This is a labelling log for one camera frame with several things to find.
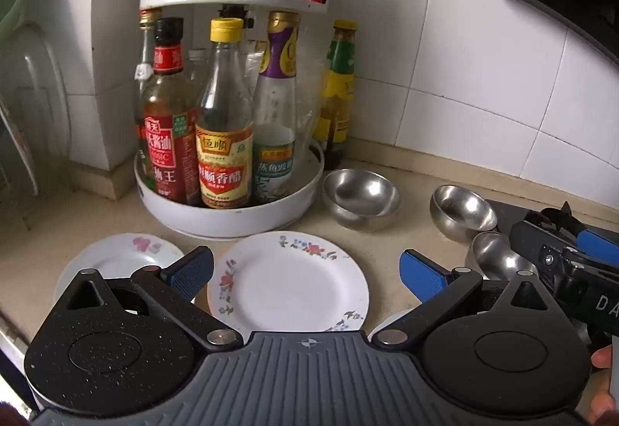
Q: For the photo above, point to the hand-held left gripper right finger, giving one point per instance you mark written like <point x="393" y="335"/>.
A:
<point x="425" y="276"/>

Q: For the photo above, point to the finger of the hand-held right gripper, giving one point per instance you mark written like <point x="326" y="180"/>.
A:
<point x="537" y="244"/>
<point x="599" y="242"/>

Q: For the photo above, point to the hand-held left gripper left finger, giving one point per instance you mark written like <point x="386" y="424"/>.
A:
<point x="191" y="271"/>

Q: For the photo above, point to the plain white plate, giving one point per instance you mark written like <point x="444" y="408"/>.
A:
<point x="391" y="322"/>

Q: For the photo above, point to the small pink flower plate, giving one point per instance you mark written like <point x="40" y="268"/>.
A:
<point x="111" y="256"/>

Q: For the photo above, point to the large floral white plate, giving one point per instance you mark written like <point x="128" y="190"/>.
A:
<point x="285" y="285"/>

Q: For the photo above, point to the person's right hand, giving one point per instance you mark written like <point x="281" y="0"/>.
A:
<point x="603" y="360"/>

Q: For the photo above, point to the stainless steel bowl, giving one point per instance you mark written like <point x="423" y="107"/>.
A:
<point x="360" y="196"/>
<point x="498" y="256"/>
<point x="462" y="213"/>

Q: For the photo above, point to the black gas stove burner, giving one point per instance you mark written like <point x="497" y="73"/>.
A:
<point x="508" y="211"/>

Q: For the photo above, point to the yellow cap vinegar bottle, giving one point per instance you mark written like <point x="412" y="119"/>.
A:
<point x="225" y="165"/>

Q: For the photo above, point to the red label sauce bottle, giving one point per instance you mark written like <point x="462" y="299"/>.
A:
<point x="167" y="150"/>

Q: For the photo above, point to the purple label white bottle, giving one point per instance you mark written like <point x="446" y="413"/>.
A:
<point x="273" y="116"/>

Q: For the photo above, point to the small clear bottle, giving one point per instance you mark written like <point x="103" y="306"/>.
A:
<point x="196" y="65"/>

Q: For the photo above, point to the green yellow label bottle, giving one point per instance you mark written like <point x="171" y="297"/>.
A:
<point x="338" y="82"/>

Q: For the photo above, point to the tall clear brown-cap bottle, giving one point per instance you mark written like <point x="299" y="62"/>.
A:
<point x="145" y="48"/>

